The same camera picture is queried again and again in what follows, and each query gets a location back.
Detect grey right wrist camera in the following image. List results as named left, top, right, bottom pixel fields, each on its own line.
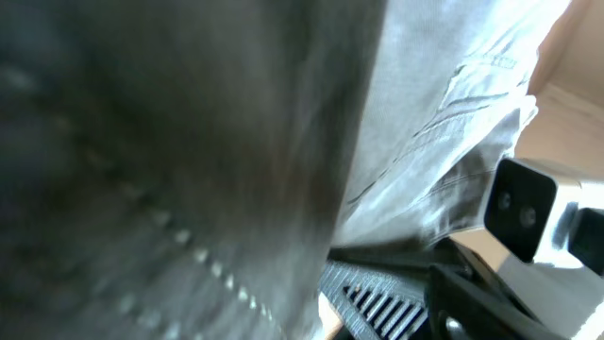
left=483, top=159, right=557, bottom=263

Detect grey cotton shorts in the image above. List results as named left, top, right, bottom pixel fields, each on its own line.
left=1, top=0, right=567, bottom=339

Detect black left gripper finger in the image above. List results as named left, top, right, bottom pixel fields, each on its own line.
left=320, top=261, right=429, bottom=340

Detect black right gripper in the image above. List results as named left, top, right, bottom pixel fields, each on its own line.
left=329, top=239, right=560, bottom=340

